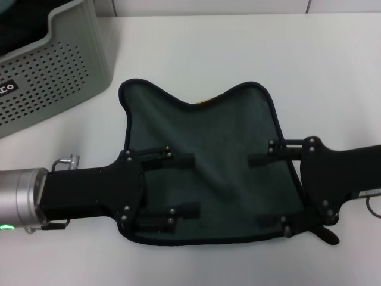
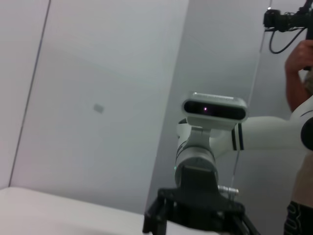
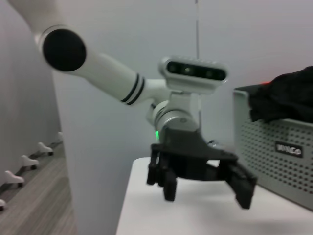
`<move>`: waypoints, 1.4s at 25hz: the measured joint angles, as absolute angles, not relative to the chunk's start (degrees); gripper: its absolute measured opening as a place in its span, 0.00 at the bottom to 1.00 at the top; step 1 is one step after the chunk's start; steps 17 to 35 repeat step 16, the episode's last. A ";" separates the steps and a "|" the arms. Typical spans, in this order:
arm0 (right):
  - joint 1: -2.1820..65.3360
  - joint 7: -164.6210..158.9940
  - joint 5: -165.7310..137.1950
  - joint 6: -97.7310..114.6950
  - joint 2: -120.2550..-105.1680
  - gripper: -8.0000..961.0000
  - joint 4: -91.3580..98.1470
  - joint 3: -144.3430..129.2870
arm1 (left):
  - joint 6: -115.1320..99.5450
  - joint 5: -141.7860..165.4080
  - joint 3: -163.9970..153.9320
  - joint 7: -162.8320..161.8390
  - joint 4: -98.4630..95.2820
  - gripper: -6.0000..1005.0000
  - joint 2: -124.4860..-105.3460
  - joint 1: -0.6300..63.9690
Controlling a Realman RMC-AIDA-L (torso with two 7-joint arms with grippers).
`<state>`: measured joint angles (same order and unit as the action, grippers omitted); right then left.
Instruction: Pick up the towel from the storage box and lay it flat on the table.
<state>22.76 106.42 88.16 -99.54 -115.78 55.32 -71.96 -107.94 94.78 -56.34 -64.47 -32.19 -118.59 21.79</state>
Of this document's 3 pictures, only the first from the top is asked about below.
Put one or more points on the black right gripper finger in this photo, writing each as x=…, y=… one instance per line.
x=181, y=159
x=184, y=208

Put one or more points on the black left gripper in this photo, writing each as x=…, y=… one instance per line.
x=89, y=190

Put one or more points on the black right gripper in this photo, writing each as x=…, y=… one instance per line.
x=336, y=172

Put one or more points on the yellow and dark green towel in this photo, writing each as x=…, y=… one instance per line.
x=214, y=125

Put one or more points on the grey perforated storage box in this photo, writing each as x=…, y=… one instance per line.
x=53, y=65

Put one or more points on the black label with white print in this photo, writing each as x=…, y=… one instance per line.
x=8, y=88

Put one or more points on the dark towels pile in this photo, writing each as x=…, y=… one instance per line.
x=23, y=24

